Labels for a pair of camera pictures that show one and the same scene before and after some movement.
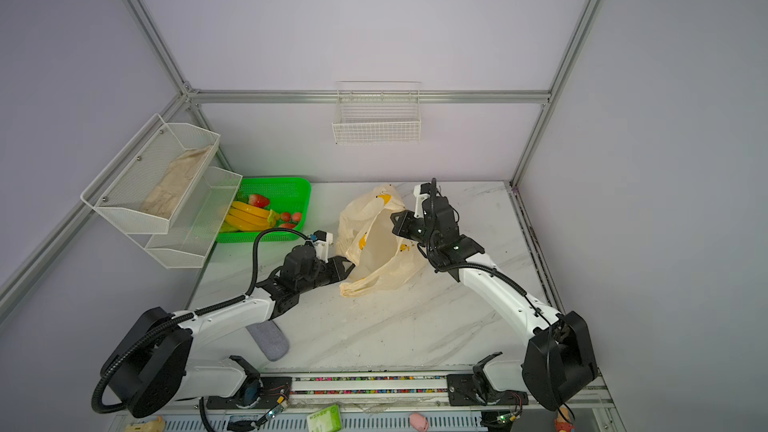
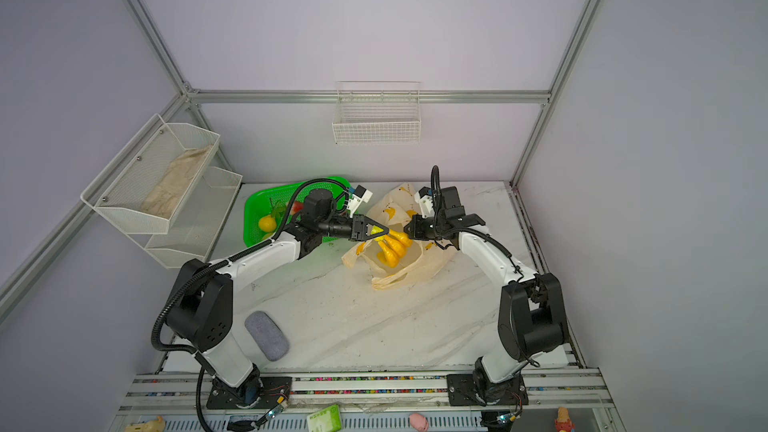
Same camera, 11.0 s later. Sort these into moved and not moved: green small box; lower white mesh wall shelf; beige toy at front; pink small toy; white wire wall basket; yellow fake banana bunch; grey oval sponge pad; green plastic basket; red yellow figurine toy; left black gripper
Moved: left black gripper; green plastic basket; yellow fake banana bunch
Not moved: white wire wall basket; green small box; grey oval sponge pad; red yellow figurine toy; pink small toy; beige toy at front; lower white mesh wall shelf
